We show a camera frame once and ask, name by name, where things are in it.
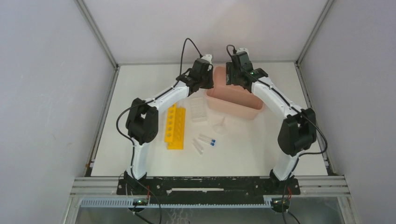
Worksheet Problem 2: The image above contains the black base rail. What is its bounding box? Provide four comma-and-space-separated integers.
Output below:
116, 176, 301, 206

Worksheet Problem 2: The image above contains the clear well plate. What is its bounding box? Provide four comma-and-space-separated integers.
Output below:
189, 98, 207, 123

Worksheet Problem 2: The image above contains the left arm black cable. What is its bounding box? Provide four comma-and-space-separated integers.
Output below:
116, 37, 204, 183

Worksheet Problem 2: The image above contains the clear tube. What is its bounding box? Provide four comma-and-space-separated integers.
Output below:
192, 138, 204, 155
193, 143, 203, 156

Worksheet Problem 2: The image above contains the clear tube left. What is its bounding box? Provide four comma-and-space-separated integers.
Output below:
193, 143, 203, 156

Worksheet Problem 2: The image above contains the blue capped tube upper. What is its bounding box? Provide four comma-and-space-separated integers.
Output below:
199, 134, 216, 145

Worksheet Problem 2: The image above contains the pink plastic storage bin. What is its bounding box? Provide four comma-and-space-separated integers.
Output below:
205, 66, 265, 120

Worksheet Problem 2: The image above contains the blue capped tube lower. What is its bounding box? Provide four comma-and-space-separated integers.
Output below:
198, 137, 215, 146

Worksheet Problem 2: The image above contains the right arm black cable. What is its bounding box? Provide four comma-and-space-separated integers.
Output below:
226, 44, 329, 186

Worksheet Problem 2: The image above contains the blue capped tube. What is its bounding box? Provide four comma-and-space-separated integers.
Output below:
199, 134, 216, 145
198, 137, 215, 146

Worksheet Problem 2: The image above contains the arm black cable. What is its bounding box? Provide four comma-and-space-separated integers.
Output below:
116, 37, 204, 183
226, 44, 329, 186

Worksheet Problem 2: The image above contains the clear tube right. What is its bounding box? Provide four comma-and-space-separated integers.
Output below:
192, 138, 204, 155

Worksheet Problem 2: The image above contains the yellow test tube rack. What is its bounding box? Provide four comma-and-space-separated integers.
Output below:
164, 103, 186, 150

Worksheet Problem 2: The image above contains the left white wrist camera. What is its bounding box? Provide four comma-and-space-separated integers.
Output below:
201, 54, 212, 64

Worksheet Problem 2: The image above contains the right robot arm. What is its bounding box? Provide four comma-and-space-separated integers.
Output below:
226, 49, 317, 194

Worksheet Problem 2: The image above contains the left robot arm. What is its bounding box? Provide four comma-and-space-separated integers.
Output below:
123, 54, 213, 195

